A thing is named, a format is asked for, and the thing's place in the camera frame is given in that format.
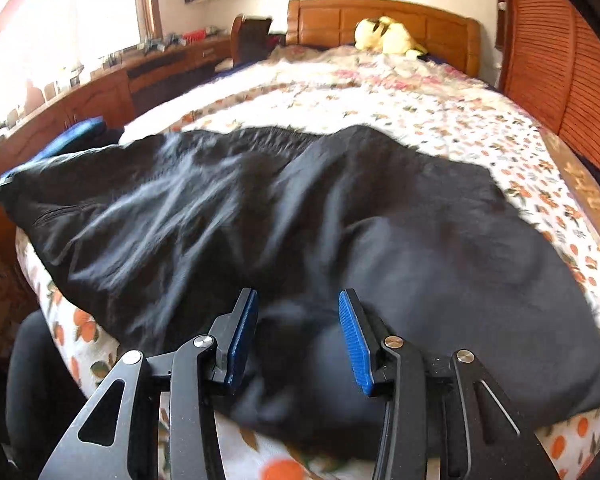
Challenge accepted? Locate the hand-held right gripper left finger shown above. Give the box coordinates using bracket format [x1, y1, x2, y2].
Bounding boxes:
[39, 287, 259, 480]

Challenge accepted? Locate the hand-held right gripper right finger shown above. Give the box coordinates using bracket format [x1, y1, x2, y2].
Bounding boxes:
[338, 289, 561, 480]

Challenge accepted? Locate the black jacket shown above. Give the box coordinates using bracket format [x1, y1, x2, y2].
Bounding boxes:
[0, 125, 600, 461]

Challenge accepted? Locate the long wooden cabinet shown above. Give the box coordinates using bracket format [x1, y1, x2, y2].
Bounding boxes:
[0, 35, 233, 181]

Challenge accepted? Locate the bright window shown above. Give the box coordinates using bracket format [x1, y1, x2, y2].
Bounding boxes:
[0, 0, 146, 126]

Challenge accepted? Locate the floral orange print bedsheet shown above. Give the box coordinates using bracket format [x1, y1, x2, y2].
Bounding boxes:
[15, 45, 600, 480]

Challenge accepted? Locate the dark wooden chair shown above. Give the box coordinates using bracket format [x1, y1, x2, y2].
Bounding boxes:
[230, 14, 273, 68]

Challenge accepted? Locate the yellow plush toy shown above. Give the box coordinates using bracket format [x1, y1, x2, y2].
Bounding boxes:
[355, 16, 428, 58]

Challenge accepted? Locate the wooden bed headboard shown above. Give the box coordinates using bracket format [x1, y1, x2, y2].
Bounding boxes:
[286, 0, 482, 77]

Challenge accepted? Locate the wooden louvered wardrobe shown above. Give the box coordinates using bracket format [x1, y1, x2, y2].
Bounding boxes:
[495, 0, 600, 191]

